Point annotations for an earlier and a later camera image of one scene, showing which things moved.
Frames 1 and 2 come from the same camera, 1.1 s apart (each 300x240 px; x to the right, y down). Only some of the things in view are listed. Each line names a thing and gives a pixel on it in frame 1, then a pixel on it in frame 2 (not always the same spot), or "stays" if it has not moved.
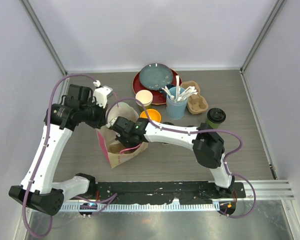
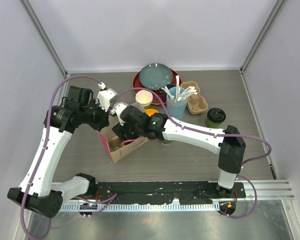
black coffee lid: x=216 y=115 stays
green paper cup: x=215 y=116 stays
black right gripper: x=121 y=138 → x=121 y=131
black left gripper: x=102 y=120 stays
